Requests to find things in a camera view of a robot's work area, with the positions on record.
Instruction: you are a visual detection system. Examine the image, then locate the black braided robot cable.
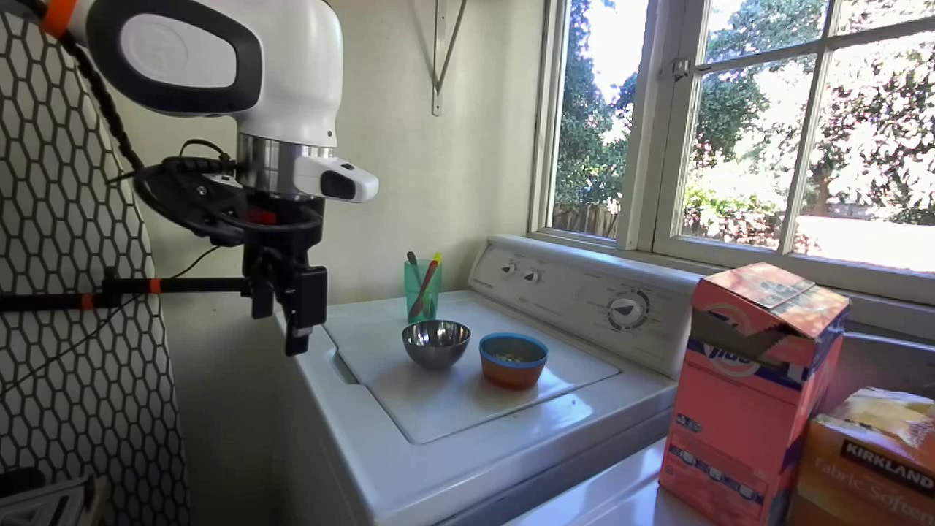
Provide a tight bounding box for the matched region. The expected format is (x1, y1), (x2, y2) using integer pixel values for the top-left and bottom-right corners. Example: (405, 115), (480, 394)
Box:
(56, 28), (245, 247)

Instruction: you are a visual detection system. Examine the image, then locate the Tide detergent box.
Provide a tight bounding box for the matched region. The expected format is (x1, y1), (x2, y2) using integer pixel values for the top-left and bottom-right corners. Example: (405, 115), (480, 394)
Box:
(658, 260), (855, 526)

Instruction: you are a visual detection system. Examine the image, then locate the orange and light blue bowl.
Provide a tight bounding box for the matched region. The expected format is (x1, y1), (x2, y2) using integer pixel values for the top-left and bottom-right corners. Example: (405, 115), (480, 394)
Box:
(475, 330), (551, 394)

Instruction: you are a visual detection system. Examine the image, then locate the white dryer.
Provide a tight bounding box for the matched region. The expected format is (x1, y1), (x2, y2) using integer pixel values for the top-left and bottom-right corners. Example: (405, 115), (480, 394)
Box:
(506, 330), (935, 526)

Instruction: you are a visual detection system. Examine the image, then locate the Kirkland cardboard box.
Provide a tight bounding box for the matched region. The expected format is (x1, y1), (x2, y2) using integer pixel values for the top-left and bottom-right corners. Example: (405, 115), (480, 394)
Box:
(785, 387), (935, 526)

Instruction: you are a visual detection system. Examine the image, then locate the large washer timer dial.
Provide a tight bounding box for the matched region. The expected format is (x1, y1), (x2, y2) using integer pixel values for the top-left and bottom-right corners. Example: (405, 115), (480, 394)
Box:
(605, 289), (651, 334)

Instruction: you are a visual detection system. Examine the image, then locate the black camera mount rod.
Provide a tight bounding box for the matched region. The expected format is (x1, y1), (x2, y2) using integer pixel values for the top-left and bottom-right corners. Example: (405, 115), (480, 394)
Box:
(0, 275), (258, 317)

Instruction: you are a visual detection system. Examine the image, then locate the silver metal bowl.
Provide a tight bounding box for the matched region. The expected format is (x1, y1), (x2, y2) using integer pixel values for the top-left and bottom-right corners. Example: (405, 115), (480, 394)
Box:
(401, 320), (474, 374)

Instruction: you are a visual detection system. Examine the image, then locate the green translucent plastic cup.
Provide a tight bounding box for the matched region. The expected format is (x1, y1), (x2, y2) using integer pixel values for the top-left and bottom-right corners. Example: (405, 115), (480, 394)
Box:
(401, 250), (446, 327)

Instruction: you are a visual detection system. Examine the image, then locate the hanging wire loop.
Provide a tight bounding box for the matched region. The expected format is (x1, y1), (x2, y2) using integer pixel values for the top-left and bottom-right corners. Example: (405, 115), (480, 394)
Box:
(405, 0), (474, 121)

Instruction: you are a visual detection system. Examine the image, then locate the white washing machine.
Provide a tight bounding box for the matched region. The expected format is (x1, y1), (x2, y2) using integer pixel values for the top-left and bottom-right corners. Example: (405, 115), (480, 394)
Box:
(275, 231), (703, 526)

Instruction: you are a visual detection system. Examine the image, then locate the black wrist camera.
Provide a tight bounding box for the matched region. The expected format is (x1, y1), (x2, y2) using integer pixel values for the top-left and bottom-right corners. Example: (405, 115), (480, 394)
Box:
(135, 158), (247, 244)

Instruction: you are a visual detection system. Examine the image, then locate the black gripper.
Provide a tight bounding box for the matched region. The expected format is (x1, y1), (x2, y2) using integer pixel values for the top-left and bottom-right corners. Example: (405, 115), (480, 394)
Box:
(236, 193), (329, 361)

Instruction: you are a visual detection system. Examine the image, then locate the red plastic spoon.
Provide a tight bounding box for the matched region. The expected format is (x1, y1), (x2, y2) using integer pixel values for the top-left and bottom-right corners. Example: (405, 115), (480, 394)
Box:
(405, 260), (440, 321)

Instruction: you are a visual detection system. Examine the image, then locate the honeycomb patterned panel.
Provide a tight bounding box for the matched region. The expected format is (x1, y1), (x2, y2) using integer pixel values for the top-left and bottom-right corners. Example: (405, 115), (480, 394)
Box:
(0, 9), (192, 526)

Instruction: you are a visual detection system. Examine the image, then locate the white framed window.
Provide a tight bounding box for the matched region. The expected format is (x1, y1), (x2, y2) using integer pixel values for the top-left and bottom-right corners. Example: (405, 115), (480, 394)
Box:
(528, 0), (935, 308)

